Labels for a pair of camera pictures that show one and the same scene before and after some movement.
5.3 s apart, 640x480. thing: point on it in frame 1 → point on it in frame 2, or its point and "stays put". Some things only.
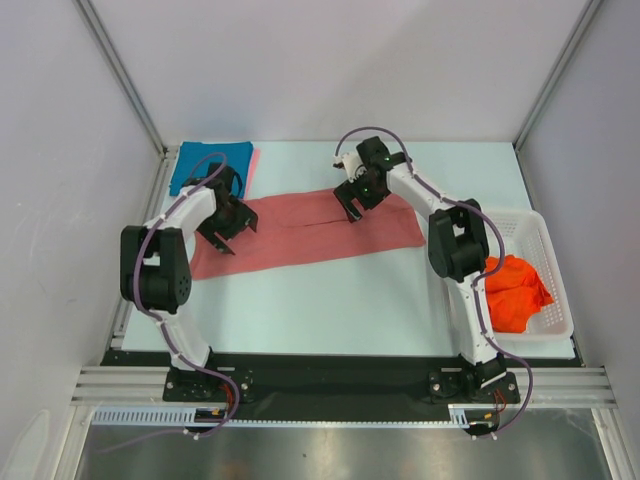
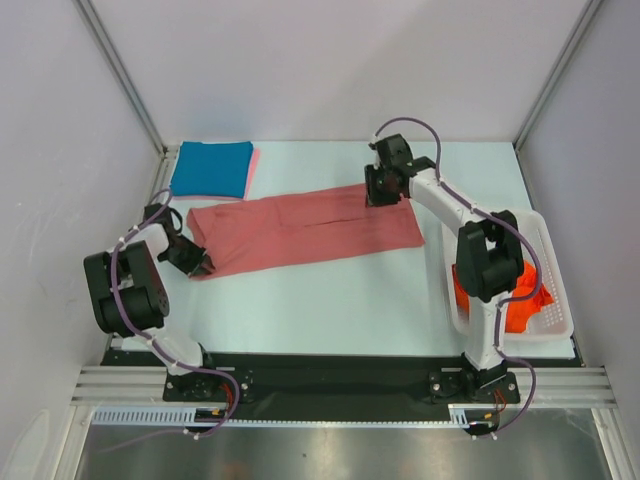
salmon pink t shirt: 304,226 stays put
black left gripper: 243,217 → 197,256
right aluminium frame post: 560,67 stays put
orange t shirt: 515,293 stays put
